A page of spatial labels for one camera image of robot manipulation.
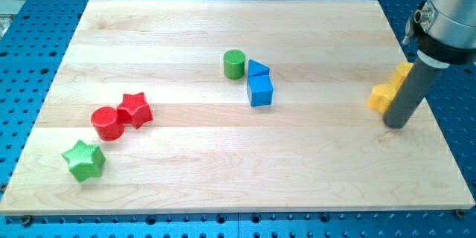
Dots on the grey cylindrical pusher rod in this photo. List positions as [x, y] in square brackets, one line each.
[423, 74]

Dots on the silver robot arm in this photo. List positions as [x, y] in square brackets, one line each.
[444, 31]

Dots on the blue cube block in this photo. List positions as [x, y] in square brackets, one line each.
[260, 90]

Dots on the blue triangle block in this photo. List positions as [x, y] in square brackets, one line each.
[256, 68]

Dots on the yellow pentagon block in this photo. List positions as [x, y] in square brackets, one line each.
[399, 74]

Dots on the yellow heart block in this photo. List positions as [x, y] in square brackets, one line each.
[380, 98]

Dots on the green cylinder block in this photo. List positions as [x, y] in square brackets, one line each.
[234, 64]

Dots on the wooden board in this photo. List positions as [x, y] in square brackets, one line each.
[317, 146]

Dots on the red star block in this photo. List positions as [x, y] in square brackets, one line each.
[134, 110]

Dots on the red cylinder block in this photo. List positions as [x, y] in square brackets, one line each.
[105, 122]

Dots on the green star block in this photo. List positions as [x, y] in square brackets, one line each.
[84, 161]

